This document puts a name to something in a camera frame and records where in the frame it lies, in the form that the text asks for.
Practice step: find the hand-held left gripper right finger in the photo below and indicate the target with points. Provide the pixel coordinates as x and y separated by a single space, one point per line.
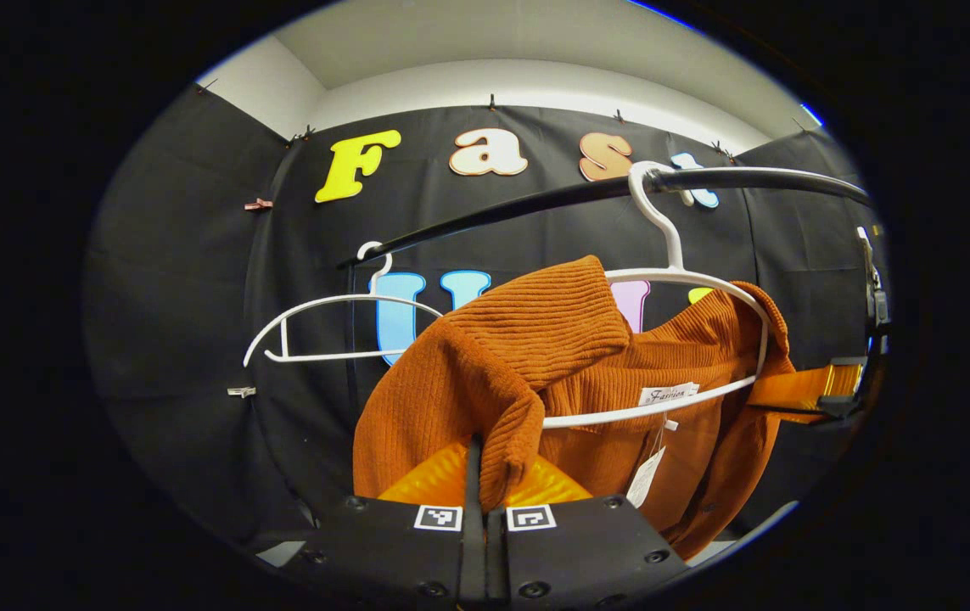
586 543

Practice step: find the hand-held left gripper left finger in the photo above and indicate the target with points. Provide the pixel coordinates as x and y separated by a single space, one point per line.
391 543

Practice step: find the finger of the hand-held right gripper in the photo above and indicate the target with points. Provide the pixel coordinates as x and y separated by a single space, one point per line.
798 389

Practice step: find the orange ribbed jacket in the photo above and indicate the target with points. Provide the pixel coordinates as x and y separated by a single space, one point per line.
552 339

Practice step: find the white hanger with jacket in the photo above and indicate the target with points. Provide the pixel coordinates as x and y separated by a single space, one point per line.
676 255

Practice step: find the empty white hanger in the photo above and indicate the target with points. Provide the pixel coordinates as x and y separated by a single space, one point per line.
349 297

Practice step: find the black clothes rack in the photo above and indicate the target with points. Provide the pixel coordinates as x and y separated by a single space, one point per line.
535 206

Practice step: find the silver cloth clip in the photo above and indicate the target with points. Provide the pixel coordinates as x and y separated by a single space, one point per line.
241 391

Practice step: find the pink cloth clip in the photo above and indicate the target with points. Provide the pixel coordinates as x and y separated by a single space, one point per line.
258 204

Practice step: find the row of black cloth clips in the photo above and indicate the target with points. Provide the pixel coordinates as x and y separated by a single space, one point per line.
491 103

